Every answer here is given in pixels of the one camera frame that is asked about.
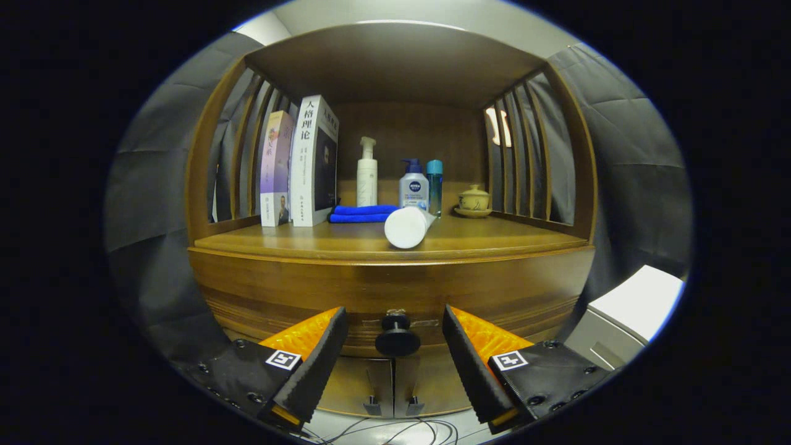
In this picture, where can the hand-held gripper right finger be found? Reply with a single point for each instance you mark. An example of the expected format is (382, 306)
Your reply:
(474, 377)

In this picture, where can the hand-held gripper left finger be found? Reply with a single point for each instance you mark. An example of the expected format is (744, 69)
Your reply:
(318, 371)

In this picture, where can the black round drawer knob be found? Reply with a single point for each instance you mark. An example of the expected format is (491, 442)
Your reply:
(397, 340)

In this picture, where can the white tube with green end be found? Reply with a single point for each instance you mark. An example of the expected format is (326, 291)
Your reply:
(406, 227)

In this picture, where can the wooden cabinet door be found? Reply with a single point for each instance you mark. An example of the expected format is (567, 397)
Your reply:
(364, 383)
(426, 383)

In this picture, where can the wooden countertop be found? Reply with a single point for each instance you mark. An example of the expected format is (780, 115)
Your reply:
(494, 235)

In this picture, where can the brown wooden cabinet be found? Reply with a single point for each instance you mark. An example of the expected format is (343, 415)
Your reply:
(395, 62)

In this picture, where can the blue folded towel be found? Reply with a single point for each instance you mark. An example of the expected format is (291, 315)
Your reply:
(361, 214)

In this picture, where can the beige saucer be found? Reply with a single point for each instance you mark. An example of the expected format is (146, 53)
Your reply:
(473, 213)

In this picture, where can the beige lidded tea cup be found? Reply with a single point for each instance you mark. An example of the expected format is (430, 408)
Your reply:
(474, 199)

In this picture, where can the white appliance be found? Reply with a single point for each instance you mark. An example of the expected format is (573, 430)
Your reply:
(636, 303)

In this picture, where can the slim teal bottle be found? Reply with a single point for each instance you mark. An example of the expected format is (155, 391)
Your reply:
(435, 185)

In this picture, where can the white pump bottle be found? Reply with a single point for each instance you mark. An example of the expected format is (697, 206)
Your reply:
(367, 176)

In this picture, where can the white bottle with blue cap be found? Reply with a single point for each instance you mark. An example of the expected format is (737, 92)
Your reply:
(414, 185)

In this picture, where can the purple book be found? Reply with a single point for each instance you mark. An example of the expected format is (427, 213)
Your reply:
(275, 167)

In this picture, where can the thick white book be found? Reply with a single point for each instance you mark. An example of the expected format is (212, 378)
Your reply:
(309, 161)

